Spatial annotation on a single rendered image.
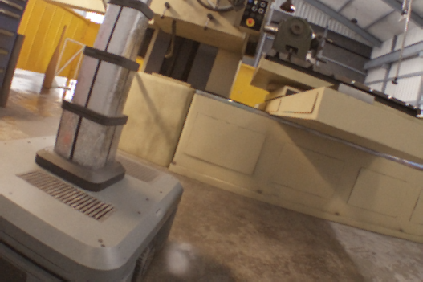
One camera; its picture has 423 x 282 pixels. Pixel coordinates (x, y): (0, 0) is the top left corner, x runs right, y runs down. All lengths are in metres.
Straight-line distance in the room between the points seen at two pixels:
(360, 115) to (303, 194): 1.32
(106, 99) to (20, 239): 0.38
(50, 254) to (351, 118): 0.85
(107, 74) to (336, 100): 0.65
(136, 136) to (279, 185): 1.10
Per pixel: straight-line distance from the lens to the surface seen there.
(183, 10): 2.13
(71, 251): 0.52
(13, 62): 2.42
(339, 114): 0.91
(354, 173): 2.26
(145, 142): 2.13
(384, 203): 2.46
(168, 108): 2.07
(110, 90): 0.71
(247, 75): 4.42
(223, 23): 2.07
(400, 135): 1.01
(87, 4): 2.79
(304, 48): 1.96
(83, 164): 0.74
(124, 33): 0.73
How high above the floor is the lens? 0.55
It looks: 1 degrees down
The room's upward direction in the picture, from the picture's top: 18 degrees clockwise
